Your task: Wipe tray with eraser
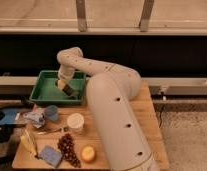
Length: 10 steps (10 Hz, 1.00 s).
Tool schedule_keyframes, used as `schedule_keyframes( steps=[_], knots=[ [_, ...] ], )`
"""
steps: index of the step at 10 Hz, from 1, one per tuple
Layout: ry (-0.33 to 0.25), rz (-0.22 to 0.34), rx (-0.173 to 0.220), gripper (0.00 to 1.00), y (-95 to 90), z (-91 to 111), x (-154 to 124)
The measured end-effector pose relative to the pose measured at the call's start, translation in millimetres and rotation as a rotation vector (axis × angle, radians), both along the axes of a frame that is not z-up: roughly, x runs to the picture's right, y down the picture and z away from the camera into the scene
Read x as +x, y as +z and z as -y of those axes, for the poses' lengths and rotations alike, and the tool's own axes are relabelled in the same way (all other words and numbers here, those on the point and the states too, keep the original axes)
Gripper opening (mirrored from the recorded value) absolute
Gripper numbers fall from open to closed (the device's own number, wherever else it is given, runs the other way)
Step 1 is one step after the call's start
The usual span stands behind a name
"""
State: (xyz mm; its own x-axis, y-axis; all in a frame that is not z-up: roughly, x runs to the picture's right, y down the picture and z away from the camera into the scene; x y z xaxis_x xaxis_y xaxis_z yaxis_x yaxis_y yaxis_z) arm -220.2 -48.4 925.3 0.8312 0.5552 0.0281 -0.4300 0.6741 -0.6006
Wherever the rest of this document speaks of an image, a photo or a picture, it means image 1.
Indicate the bunch of dark grapes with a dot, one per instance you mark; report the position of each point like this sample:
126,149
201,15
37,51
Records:
66,146

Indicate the metal fork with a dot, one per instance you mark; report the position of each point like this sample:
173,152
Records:
63,129

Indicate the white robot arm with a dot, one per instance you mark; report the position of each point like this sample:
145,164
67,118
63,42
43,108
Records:
109,90

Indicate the blue bag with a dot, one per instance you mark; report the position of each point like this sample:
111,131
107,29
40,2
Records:
12,116

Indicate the green plastic tray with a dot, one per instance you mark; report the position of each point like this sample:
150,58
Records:
45,91

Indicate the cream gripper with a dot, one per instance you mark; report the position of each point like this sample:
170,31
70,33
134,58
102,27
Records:
60,84

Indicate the wooden board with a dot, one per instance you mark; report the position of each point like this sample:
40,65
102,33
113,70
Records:
145,113

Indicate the yellow banana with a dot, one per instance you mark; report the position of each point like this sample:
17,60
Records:
28,141

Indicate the blue plastic cup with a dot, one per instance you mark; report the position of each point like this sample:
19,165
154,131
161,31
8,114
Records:
51,112

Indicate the blue sponge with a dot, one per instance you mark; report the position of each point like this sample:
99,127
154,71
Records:
51,156

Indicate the black yellow eraser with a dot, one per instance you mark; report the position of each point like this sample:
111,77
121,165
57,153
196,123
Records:
68,90

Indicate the yellow orange fruit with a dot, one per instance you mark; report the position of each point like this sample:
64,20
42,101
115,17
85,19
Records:
88,153

